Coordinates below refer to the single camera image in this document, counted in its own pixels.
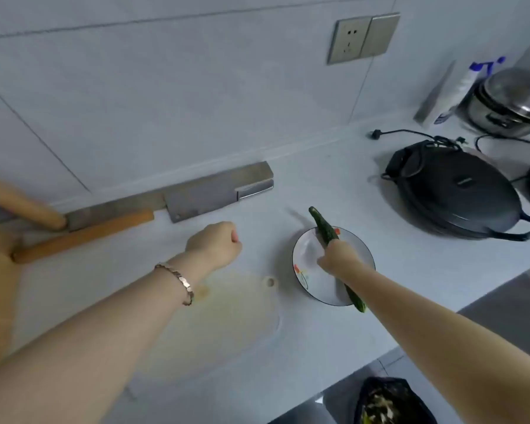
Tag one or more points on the person's right hand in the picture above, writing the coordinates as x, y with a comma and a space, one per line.
342, 260

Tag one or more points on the person's left hand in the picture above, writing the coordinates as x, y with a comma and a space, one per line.
214, 245

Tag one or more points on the white floral plate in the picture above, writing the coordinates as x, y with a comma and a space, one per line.
309, 260

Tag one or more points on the dark green cucumber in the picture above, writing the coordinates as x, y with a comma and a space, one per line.
324, 227

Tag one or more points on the steel cleaver knife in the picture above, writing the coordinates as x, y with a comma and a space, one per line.
198, 200

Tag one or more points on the translucent plastic cutting board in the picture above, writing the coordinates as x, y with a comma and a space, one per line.
229, 331

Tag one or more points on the person's left forearm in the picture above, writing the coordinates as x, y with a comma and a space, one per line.
92, 340

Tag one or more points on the person's right forearm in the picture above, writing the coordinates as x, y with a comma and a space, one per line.
446, 348

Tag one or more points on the short wooden rolling pin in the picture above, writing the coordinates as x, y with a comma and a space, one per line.
84, 236

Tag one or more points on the long grey sharpening stone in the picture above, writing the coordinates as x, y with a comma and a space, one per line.
115, 209

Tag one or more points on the black electric baking pan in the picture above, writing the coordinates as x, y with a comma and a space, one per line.
459, 194

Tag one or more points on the black trash bag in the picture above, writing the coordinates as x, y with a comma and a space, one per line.
406, 393

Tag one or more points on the grey flat panel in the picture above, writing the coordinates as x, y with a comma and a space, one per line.
433, 99

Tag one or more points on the thick light wooden rolling pin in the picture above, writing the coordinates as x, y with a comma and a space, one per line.
22, 203

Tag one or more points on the white spray bottle blue trigger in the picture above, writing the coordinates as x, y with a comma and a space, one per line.
457, 92

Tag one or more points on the steel rice cooker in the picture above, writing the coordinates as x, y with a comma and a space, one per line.
508, 105

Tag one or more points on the grey wall socket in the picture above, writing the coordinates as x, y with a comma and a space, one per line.
346, 39

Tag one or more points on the grey wall switch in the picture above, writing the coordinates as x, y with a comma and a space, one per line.
382, 35

